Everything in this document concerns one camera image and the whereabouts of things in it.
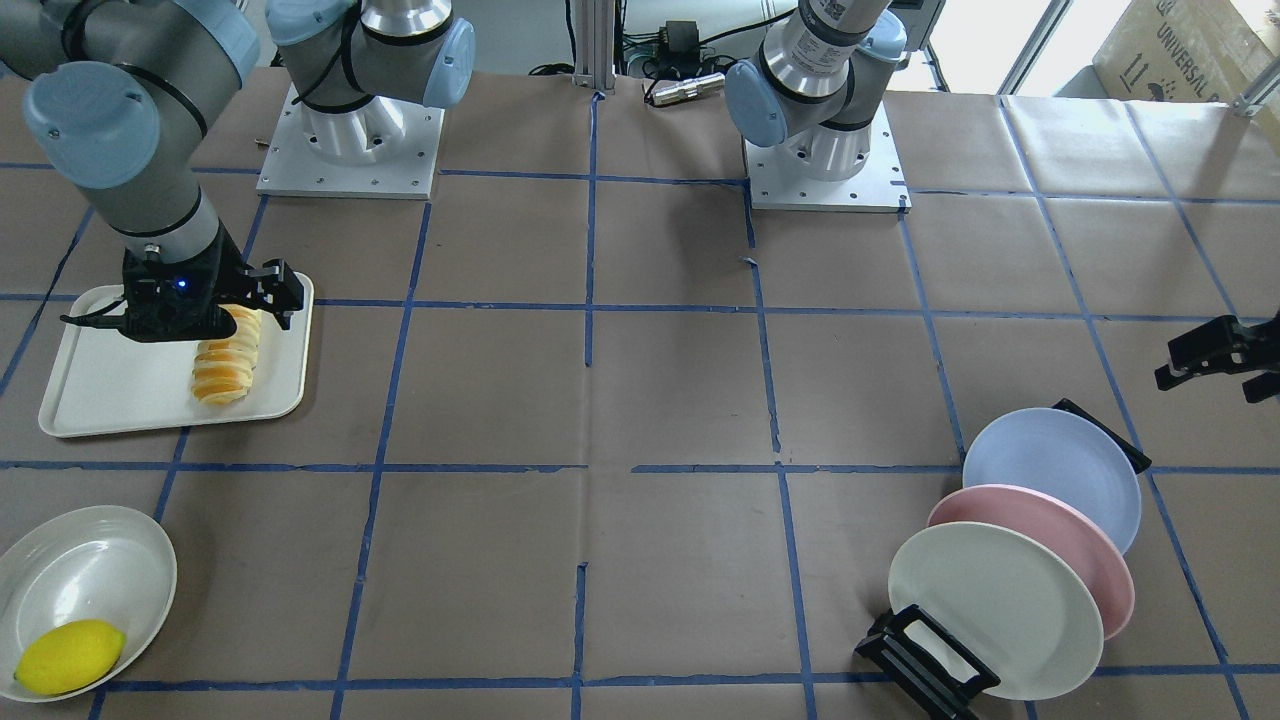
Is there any black dish rack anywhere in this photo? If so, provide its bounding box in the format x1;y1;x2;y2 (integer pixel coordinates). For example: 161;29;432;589
856;400;1151;719

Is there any silver cylindrical connector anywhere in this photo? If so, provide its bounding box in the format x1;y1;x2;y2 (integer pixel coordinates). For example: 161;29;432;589
643;72;726;108

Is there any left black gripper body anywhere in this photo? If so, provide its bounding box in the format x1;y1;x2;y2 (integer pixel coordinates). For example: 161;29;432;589
1240;313;1279;404

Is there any cream round plate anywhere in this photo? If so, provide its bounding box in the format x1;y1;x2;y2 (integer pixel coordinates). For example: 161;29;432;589
1;505;178;703

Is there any blue plate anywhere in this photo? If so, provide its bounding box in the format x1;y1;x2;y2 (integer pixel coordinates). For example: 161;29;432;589
963;407;1142;553

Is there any cream plate in rack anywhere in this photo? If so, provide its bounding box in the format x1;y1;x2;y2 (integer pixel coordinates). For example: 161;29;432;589
887;521;1105;701

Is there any yellow twisted bread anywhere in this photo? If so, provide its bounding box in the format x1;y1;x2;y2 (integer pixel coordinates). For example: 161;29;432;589
191;305;262;405

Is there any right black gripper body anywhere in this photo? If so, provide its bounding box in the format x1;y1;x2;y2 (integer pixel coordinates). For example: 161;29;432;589
61;225;261;343

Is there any pink plate in rack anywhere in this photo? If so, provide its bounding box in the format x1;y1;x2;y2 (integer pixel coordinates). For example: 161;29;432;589
927;484;1137;641

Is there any yellow lemon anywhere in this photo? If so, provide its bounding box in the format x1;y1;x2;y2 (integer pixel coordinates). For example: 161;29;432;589
14;619;127;697

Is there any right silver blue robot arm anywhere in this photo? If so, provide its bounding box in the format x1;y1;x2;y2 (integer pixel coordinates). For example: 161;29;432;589
3;1;476;343

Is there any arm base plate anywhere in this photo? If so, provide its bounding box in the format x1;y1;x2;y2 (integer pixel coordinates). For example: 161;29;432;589
742;106;913;214
257;88;445;200

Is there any cardboard box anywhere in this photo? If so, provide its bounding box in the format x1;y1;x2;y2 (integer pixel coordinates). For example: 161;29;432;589
1092;1;1279;102

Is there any aluminium frame post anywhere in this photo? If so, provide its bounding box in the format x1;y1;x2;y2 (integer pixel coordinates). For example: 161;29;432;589
570;1;623;96

